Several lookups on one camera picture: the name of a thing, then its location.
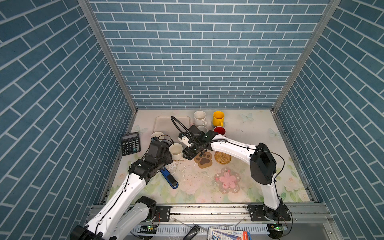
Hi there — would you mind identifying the white mug lavender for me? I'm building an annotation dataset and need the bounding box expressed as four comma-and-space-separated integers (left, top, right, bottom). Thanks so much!
151, 132, 165, 141

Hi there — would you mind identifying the cork paw coaster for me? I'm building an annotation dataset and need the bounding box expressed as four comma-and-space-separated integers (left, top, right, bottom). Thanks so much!
194, 152, 213, 169

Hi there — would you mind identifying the red interior mug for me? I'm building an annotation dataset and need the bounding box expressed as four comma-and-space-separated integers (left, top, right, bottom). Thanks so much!
214, 126, 226, 136

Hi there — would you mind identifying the rattan round coaster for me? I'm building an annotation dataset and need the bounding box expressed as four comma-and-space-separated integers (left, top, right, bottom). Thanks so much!
214, 152, 232, 165

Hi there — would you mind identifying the yellow mug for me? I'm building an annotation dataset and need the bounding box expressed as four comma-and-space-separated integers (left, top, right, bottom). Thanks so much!
212, 111, 225, 127

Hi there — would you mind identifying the pink flower coaster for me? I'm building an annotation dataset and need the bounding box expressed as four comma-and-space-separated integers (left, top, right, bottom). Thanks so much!
214, 168, 241, 194

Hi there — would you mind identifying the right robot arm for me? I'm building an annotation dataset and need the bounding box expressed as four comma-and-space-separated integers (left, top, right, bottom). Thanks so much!
179, 126, 285, 221

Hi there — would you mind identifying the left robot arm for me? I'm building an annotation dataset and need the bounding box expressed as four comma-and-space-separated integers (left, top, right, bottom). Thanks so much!
70, 140, 173, 240

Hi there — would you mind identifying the black calculator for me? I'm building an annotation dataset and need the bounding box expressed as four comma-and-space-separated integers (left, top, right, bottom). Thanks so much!
121, 132, 141, 156

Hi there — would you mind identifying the left circuit board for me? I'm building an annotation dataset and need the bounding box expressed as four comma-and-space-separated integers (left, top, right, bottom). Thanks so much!
138, 226, 157, 235

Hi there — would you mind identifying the circuit board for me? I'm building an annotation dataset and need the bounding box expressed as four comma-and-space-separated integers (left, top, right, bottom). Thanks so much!
138, 226, 157, 235
268, 224, 287, 233

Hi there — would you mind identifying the printed packet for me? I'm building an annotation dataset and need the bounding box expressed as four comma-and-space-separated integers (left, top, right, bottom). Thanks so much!
208, 228, 252, 240

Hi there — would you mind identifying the right circuit board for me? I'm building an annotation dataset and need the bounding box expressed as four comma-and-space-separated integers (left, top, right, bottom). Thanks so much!
268, 224, 287, 233

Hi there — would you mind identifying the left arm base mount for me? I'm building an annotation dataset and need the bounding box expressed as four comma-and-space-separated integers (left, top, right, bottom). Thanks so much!
150, 205, 171, 223

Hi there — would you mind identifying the black remote handle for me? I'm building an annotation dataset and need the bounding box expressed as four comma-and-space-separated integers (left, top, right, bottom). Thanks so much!
183, 225, 201, 240

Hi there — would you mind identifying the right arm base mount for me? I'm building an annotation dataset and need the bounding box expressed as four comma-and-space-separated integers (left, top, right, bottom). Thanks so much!
247, 203, 292, 222

